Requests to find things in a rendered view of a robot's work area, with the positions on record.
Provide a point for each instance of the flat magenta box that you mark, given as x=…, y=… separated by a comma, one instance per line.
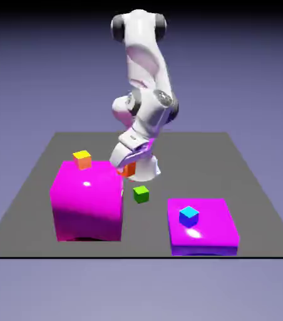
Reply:
x=202, y=227

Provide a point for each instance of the small blue cube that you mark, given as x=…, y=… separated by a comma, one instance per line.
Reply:
x=188, y=216

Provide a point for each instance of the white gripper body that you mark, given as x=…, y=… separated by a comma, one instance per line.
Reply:
x=122, y=156

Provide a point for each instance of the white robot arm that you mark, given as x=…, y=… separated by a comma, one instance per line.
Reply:
x=146, y=67

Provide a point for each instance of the small green cube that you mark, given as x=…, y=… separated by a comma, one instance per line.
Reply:
x=141, y=194

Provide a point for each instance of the large magenta box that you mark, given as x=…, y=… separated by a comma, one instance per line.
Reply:
x=87, y=200

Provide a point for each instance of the small orange cube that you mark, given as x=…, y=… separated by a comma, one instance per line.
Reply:
x=128, y=170

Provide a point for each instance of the small yellow cube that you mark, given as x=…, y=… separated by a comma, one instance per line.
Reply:
x=82, y=159

